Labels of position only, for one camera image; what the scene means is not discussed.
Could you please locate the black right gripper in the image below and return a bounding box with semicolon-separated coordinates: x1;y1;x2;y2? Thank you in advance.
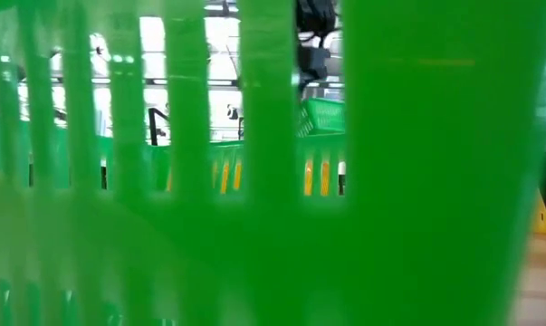
296;0;338;90

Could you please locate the green plastic basket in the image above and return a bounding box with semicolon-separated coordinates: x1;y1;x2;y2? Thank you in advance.
0;0;546;326
296;97;346;138

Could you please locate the yellow plastic basket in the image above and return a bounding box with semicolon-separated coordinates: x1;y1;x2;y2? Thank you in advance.
532;192;546;235
166;158;332;197

